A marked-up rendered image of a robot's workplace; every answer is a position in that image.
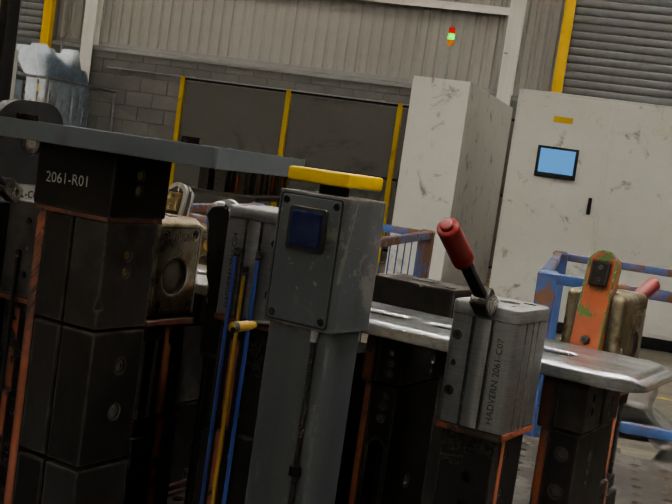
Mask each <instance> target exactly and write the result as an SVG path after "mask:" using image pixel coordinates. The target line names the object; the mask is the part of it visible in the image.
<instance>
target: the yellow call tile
mask: <svg viewBox="0 0 672 504"><path fill-rule="evenodd" d="M288 178H289V179H290V180H297V181H303V182H309V183H316V184H320V186H319V193H321V194H327V195H334V196H341V197H349V194H350V189H358V190H368V191H378V192H379V191H381V190H382V186H383V179H382V178H380V177H373V176H366V175H359V174H354V173H347V172H340V171H333V170H325V169H317V168H310V167H302V166H294V165H292V166H290V167H289V172H288Z"/></svg>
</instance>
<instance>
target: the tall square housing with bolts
mask: <svg viewBox="0 0 672 504"><path fill-rule="evenodd" d="M278 208H279V207H273V206H258V205H242V204H232V205H231V206H230V213H229V220H228V228H227V235H226V243H225V250H224V258H223V265H222V273H221V280H220V288H219V295H218V303H217V310H216V312H215V313H214V318H215V319H219V320H222V322H221V329H220V338H219V345H218V353H217V360H216V368H215V375H214V383H213V390H212V397H211V405H210V412H209V420H208V421H210V422H211V424H210V425H209V426H205V427H203V429H202V437H201V444H200V452H199V459H198V466H197V474H196V481H195V489H194V496H193V504H245V497H246V490H247V483H248V476H249V468H250V461H251V454H252V447H253V439H254V432H255V425H256V418H257V410H258V403H259V396H260V389H261V381H262V374H263V367H264V360H265V352H266V345H267V338H268V331H269V328H267V327H261V326H257V327H256V328H254V329H252V330H249V331H242V332H235V333H231V332H229V330H228V324H229V323H230V322H236V321H246V320H248V321H250V320H261V321H265V322H270V320H266V319H264V318H263V317H264V310H265V303H266V295H267V288H268V281H269V273H270V266H271V259H272V252H273V244H274V237H275V230H276V222H277V215H278ZM215 423H216V424H215Z"/></svg>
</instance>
